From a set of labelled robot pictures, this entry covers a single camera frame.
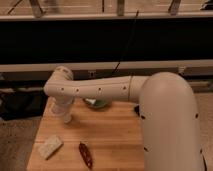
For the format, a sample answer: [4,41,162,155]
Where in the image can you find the white ceramic cup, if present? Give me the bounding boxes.
[50,100,72,123]

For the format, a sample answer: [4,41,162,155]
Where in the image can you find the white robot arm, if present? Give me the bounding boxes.
[44,66,206,171]

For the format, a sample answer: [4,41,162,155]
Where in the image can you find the green bowl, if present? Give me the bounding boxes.
[83,98,108,109]

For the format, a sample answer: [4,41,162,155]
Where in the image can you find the white red packet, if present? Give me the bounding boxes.
[86,99,96,104]

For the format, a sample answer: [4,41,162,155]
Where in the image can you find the black rectangular phone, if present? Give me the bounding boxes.
[134,106,140,116]

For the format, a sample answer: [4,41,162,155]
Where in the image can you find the dark red oblong object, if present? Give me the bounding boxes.
[79,142,93,169]

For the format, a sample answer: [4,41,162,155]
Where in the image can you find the white sponge block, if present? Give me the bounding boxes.
[38,135,63,160]

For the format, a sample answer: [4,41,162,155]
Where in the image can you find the black cable to wall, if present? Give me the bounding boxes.
[111,9,140,77]

